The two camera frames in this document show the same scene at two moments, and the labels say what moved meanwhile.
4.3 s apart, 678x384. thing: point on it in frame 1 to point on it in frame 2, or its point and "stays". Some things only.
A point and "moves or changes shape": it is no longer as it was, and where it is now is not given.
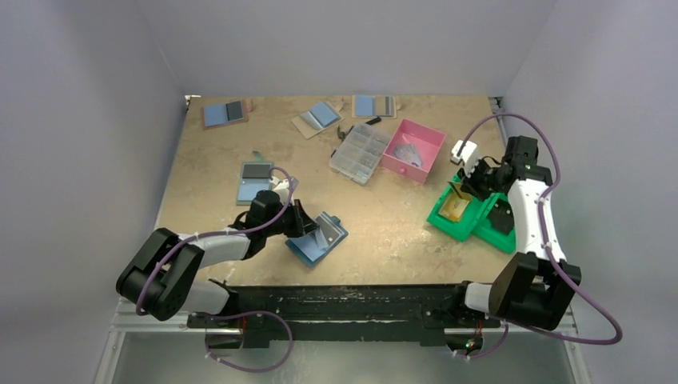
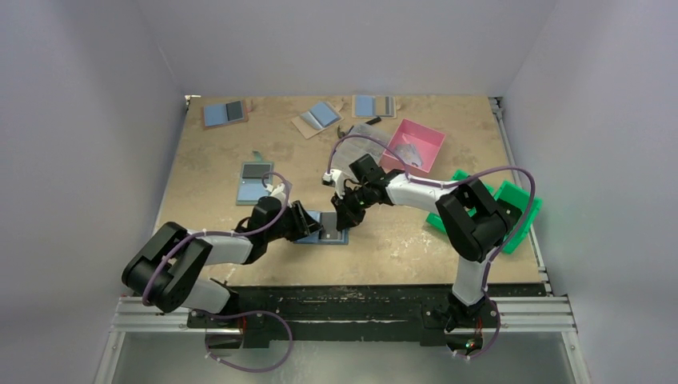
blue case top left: (220, 115) stays
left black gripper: (301, 222) stays
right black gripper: (481, 182) to (348, 206)
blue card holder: (311, 246) moves or changes shape
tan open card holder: (322, 115) stays
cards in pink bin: (408, 153) stays
